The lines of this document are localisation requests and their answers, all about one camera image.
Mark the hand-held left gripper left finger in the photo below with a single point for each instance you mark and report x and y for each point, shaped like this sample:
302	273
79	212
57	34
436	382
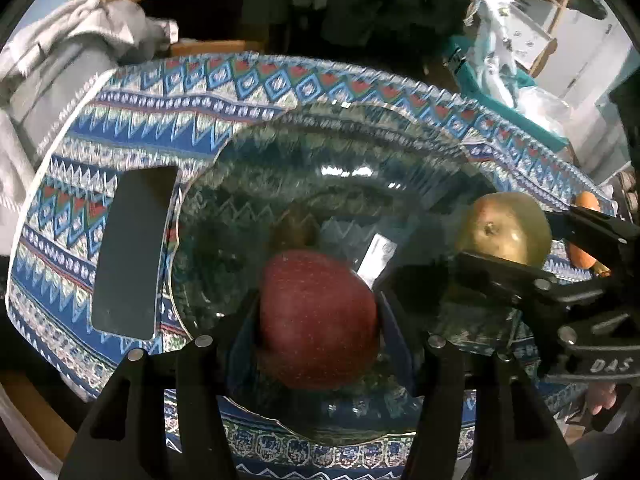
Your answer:
244	321

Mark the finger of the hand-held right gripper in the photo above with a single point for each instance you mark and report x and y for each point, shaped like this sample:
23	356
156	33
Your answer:
595	227
500	272

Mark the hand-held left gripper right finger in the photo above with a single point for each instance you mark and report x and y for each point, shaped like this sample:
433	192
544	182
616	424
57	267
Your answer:
396	327

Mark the large orange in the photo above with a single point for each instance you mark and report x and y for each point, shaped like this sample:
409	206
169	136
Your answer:
582	256

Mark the green pear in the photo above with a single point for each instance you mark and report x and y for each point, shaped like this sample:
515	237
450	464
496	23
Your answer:
505	230

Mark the red apple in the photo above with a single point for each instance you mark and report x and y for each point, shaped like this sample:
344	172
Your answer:
320	320

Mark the clear glass bowl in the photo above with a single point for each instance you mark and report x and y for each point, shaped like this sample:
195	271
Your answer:
300	180

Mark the person's right hand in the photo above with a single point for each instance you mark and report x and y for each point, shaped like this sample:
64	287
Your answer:
600	395

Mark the teal cardboard box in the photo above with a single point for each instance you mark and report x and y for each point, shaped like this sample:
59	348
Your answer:
535	120

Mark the black phone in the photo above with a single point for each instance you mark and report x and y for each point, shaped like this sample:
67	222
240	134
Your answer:
132	255

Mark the clear plastic bag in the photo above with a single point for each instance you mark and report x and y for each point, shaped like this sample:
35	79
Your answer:
542	107

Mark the patterned blue tablecloth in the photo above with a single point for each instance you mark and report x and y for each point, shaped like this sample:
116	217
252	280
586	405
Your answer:
75	200

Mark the printed white plastic bag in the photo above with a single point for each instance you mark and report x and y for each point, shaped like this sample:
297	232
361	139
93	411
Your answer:
505	35

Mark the wooden rack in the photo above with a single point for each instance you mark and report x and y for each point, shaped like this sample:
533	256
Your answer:
547	20

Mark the dark hanging clothing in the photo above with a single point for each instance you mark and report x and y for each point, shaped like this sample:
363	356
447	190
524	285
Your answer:
380	0

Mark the grey cloth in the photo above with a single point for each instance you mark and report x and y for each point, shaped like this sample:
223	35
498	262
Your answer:
55	60

